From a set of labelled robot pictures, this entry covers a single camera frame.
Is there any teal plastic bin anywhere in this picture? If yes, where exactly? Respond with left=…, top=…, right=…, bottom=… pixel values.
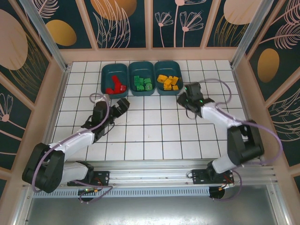
left=101, top=63, right=129, bottom=99
left=128, top=61, right=156, bottom=97
left=154, top=60, right=182, bottom=96

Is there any grey metal sheet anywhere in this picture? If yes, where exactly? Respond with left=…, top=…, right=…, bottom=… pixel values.
left=14, top=185, right=289, bottom=225

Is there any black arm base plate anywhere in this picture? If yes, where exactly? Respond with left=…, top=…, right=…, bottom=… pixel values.
left=67, top=170, right=111, bottom=187
left=191, top=168, right=235, bottom=186

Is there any aluminium extrusion rail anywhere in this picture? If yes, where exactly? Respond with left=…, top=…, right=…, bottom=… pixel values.
left=23, top=160, right=278, bottom=188

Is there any slotted grey cable duct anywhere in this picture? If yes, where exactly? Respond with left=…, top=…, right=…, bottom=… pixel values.
left=32, top=187, right=210, bottom=198

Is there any aluminium corner post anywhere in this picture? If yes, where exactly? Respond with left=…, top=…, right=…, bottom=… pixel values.
left=19, top=0, right=72, bottom=72
left=230, top=0, right=282, bottom=68

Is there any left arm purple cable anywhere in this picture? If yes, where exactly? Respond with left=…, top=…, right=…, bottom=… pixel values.
left=31, top=93, right=116, bottom=204

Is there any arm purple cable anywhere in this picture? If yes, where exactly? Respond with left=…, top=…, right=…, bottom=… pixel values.
left=186, top=78, right=283, bottom=202
left=31, top=93, right=116, bottom=204

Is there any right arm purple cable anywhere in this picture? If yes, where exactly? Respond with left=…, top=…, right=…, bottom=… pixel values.
left=186, top=78, right=283, bottom=202

